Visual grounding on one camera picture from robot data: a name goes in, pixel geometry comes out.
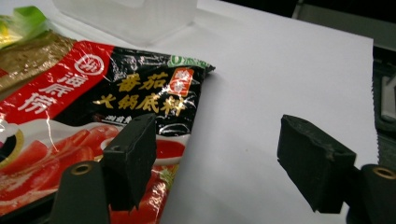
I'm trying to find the green and brown food packet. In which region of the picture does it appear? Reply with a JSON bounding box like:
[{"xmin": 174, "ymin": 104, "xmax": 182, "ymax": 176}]
[{"xmin": 0, "ymin": 6, "xmax": 78, "ymax": 94}]

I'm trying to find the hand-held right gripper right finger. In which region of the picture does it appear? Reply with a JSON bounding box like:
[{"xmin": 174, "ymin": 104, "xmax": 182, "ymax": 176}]
[{"xmin": 277, "ymin": 114, "xmax": 358, "ymax": 214}]

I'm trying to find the white table cover sheet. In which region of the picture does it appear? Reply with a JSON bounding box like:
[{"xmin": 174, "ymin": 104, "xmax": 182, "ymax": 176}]
[{"xmin": 0, "ymin": 0, "xmax": 379, "ymax": 224}]

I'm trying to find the red and black soup packet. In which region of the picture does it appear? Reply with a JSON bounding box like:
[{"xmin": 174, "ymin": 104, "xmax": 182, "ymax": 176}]
[{"xmin": 0, "ymin": 40, "xmax": 216, "ymax": 224}]

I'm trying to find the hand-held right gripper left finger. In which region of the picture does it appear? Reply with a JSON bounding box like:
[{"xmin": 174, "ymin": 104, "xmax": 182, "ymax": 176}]
[{"xmin": 102, "ymin": 113, "xmax": 157, "ymax": 211}]

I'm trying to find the clear plastic container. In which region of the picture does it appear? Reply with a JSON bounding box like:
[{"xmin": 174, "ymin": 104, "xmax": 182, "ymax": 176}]
[{"xmin": 50, "ymin": 0, "xmax": 199, "ymax": 48}]

